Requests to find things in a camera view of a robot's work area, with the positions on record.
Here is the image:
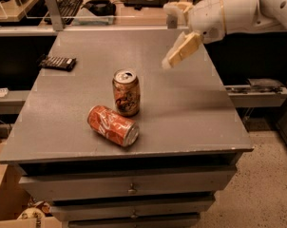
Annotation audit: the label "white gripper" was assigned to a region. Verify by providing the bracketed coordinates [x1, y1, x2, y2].
[162, 0, 225, 69]

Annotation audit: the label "orange soda can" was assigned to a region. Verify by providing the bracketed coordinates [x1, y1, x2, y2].
[112, 69, 141, 117]

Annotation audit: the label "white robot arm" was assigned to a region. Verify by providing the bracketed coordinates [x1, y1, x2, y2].
[162, 0, 287, 69]

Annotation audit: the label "red coke can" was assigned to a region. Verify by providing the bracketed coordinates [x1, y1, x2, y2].
[87, 105, 139, 147]

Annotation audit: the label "black headphones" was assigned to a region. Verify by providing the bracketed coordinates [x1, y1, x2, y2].
[84, 0, 116, 16]

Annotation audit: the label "black keyboard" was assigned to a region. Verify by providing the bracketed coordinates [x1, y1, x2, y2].
[47, 0, 84, 25]

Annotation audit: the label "grey drawer cabinet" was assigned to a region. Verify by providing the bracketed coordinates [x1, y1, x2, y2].
[0, 28, 255, 228]

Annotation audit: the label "dark snack bar packet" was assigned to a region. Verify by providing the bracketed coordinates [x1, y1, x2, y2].
[39, 56, 76, 71]

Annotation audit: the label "bottom grey drawer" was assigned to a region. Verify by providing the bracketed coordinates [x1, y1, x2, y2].
[68, 213, 200, 228]

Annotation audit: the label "grey drawer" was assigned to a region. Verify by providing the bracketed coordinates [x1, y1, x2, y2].
[20, 165, 237, 201]
[68, 213, 200, 228]
[50, 194, 215, 221]

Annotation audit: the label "top grey drawer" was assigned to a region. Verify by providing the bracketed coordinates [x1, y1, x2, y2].
[20, 165, 237, 201]

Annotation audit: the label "middle grey drawer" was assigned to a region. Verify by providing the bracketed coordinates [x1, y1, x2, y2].
[50, 194, 215, 221]

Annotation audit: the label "cardboard box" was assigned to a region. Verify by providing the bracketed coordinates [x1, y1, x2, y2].
[0, 142, 62, 228]

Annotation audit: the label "right metal bracket post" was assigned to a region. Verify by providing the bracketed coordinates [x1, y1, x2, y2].
[166, 0, 180, 29]

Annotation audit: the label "metal bracket post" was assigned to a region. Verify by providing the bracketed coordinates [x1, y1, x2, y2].
[45, 0, 65, 31]
[166, 0, 180, 29]

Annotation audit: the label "left metal bracket post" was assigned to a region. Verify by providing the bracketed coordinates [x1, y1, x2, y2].
[45, 0, 65, 31]

